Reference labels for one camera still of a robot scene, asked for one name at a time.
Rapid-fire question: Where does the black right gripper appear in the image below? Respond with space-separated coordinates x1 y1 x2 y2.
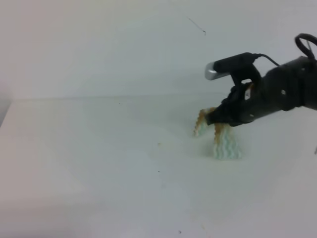
206 71 285 127

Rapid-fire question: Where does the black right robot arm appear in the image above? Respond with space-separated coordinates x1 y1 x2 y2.
205 57 317 126

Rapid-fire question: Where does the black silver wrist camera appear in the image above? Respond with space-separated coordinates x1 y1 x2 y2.
205 53 261 87

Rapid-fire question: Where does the black camera cable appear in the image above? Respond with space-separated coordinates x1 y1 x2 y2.
255 33 317 67

